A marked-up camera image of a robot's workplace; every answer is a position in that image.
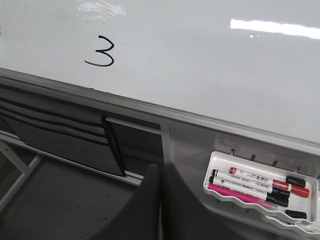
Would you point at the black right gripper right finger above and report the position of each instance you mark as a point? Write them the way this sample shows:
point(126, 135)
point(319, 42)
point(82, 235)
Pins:
point(183, 216)

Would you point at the pink marker pen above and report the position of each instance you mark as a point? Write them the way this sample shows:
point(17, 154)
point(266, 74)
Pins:
point(241, 196)

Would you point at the white plastic marker tray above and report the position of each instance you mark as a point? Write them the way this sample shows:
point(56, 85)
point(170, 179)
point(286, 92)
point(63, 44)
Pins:
point(301, 216)

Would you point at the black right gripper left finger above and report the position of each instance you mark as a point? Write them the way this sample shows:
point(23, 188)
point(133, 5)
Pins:
point(139, 218)

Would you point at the black capped whiteboard marker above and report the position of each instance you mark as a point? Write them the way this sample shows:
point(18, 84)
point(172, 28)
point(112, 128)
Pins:
point(247, 186)

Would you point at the white whiteboard with aluminium frame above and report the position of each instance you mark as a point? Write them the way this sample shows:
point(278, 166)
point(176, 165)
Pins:
point(247, 67)

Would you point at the red capped whiteboard marker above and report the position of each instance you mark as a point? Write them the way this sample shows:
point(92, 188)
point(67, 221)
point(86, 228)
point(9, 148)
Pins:
point(298, 190)

